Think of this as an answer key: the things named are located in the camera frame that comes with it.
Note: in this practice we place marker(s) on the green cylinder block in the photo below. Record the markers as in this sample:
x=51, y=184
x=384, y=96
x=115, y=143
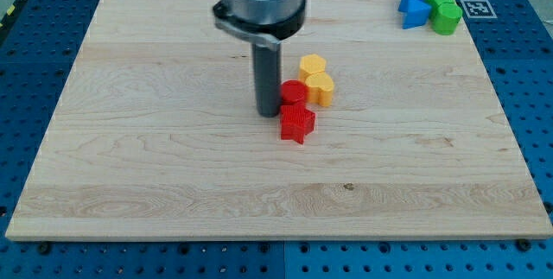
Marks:
x=446, y=18

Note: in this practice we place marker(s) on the blue triangle block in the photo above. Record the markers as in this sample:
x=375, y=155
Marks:
x=416, y=14

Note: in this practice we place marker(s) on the yellow hexagon block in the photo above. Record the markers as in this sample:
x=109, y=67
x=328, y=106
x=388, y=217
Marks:
x=311, y=64

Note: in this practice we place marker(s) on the black white fiducial marker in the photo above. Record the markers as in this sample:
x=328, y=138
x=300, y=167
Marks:
x=478, y=9

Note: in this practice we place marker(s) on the yellow black hazard tape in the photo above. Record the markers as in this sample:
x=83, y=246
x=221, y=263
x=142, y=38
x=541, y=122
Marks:
x=12, y=12

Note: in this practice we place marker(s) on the wooden board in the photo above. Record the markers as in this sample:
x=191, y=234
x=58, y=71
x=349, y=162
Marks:
x=156, y=136

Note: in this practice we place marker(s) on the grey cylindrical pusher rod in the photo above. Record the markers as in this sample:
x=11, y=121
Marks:
x=266, y=65

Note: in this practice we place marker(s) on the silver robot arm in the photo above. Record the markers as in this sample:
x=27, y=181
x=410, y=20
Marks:
x=262, y=23

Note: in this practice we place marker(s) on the red star block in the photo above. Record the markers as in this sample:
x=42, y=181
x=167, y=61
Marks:
x=296, y=122

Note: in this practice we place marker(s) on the red circle block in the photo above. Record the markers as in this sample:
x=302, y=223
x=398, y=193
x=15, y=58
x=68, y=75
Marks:
x=293, y=92

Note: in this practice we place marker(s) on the yellow heart block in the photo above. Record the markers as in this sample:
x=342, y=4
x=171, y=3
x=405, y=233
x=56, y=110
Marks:
x=320, y=89

